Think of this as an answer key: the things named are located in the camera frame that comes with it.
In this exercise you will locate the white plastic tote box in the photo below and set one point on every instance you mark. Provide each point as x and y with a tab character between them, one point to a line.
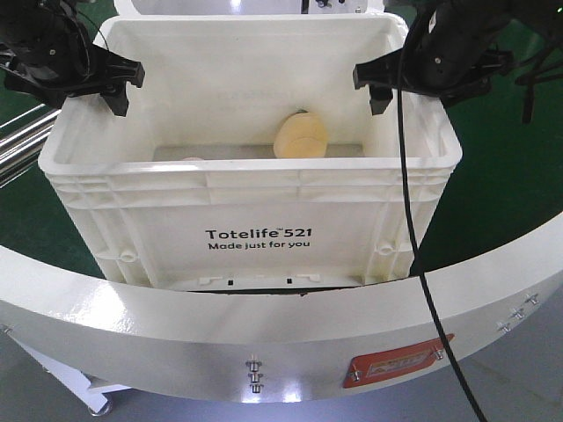
220	88

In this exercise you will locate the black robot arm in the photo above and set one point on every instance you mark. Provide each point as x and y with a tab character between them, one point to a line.
543	18

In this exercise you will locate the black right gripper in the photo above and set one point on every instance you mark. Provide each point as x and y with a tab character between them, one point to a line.
448	54

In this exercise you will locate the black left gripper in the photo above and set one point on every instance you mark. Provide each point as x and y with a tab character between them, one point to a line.
48	54

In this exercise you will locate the yellow plush fruit toy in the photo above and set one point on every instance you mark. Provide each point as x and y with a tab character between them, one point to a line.
302	135

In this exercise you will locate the metal roller rods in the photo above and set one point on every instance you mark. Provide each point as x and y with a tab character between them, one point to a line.
22	139

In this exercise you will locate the white conveyor leg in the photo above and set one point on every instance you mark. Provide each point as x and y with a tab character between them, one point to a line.
95	393

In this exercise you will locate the orange label plate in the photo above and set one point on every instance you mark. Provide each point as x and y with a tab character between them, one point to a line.
387	365

